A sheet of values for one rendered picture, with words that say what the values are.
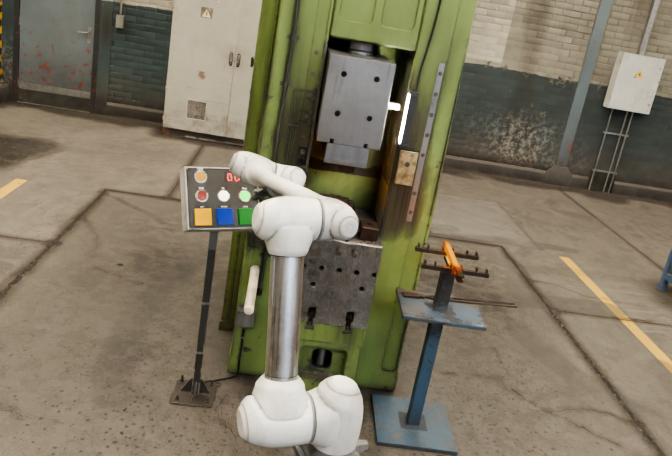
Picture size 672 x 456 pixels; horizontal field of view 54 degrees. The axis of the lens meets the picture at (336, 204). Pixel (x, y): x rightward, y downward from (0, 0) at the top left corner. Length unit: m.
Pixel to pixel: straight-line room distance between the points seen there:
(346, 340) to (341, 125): 1.08
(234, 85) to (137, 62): 1.50
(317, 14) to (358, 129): 0.55
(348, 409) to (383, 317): 1.49
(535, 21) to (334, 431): 7.83
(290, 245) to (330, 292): 1.30
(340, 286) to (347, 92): 0.93
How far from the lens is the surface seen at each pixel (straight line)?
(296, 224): 1.93
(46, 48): 9.52
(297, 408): 2.04
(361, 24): 3.11
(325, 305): 3.24
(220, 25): 8.29
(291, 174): 2.47
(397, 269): 3.42
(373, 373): 3.69
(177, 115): 8.51
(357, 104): 3.00
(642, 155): 10.31
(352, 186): 3.59
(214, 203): 2.93
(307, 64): 3.11
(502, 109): 9.39
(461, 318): 3.18
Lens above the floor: 2.00
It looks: 17 degrees down
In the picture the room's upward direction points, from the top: 10 degrees clockwise
